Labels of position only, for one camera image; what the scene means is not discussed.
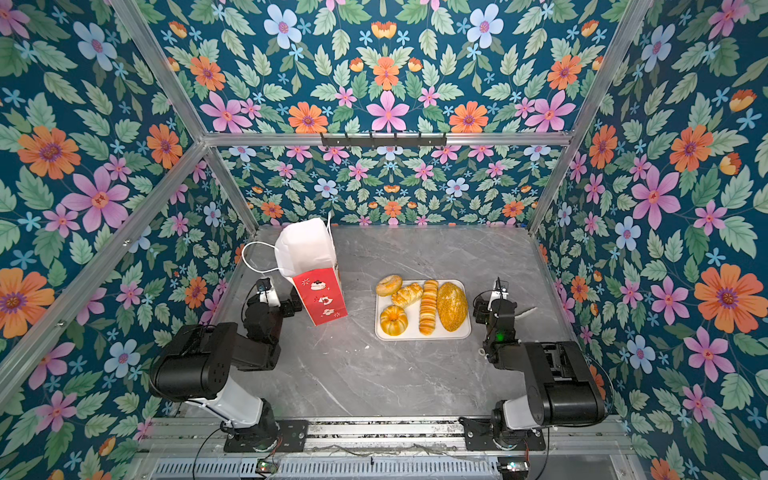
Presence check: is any round yellow fake bun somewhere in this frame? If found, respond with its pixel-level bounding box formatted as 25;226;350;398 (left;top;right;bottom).
437;282;468;332

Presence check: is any ridged spiral fake bread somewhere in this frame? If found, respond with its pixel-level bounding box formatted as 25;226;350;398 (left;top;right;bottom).
419;279;439;336

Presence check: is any red white paper bag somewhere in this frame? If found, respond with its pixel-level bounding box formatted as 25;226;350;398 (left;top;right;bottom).
240;216;348;326

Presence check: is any small yellow fake pastry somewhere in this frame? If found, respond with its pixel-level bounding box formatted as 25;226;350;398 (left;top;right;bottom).
391;283;423;309

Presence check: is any tan fake bagel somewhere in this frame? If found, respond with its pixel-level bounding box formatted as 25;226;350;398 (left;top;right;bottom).
375;274;403;297

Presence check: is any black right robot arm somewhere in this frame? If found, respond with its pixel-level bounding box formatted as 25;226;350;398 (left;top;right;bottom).
473;286;608;449

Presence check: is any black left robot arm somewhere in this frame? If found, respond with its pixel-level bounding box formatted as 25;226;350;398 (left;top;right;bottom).
149;291;302;433

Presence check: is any white rectangular tray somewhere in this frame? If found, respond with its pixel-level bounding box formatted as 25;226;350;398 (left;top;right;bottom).
374;295;472;342

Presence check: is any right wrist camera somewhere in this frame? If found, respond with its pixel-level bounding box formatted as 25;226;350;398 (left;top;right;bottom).
489;278;509;302

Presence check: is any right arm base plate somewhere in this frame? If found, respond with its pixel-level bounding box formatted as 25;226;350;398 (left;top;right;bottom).
458;417;547;452

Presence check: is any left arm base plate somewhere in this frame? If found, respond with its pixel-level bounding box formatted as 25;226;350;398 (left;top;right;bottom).
223;420;309;453

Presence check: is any aluminium front rail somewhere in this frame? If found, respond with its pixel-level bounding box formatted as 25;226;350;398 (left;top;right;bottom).
138;416;634;456

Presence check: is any white slotted cable duct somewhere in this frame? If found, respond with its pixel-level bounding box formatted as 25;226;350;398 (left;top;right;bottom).
151;457;501;479

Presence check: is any black wall hook rail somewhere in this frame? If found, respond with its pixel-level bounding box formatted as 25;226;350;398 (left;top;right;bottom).
320;133;448;148

